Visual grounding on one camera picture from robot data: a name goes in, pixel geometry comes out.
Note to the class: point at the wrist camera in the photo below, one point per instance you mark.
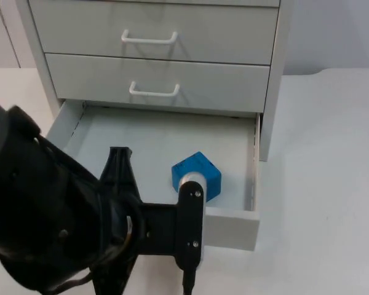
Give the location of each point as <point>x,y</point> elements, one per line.
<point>190,221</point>

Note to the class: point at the grey chest of drawers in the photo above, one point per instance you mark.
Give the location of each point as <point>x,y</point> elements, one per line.
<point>160,46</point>

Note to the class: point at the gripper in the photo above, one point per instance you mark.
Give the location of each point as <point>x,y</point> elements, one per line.
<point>160,227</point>

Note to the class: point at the blue block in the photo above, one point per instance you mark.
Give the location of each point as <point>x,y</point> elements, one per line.
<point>203,166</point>

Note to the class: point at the grey drawer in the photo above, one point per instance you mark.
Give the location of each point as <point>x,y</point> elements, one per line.
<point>160,138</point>

